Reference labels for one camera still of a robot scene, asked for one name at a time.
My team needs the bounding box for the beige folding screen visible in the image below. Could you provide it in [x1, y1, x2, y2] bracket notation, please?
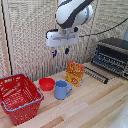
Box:
[0, 0, 128, 82]

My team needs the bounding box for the black cable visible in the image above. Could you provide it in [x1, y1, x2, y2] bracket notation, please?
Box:
[79, 16, 128, 38]

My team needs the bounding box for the black toaster oven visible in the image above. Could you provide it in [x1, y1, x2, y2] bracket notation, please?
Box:
[90, 37, 128, 80]

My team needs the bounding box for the mac and cheese carton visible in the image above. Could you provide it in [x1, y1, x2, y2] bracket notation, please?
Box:
[64, 60, 86, 88]

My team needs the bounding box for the blue mug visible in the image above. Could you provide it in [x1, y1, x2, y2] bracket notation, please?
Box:
[53, 79, 73, 101]

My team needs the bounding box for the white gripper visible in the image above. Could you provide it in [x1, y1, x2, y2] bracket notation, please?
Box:
[45, 28, 80, 58]

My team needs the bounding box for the red bowl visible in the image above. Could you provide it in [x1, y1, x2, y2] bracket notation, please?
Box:
[38, 77, 56, 92]

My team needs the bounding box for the red plastic shopping basket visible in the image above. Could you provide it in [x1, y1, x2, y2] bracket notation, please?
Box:
[0, 73, 45, 127]

